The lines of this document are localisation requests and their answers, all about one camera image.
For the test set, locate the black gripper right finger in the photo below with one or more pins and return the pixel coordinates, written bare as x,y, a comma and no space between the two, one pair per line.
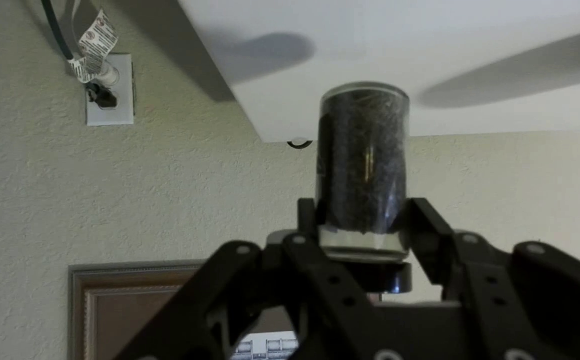
516,300

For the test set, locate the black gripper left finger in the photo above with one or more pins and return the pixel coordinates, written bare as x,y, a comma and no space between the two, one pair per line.
282,300

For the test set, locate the dark clear bottle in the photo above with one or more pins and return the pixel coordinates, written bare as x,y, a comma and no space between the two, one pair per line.
362,161

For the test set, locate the black plug with tag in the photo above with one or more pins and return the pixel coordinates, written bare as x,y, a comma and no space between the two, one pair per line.
92,56

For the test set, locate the brown picture frame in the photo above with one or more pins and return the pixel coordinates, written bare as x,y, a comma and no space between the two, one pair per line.
136,306

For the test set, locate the white wall outlet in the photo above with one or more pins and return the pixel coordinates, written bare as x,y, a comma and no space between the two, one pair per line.
121,102

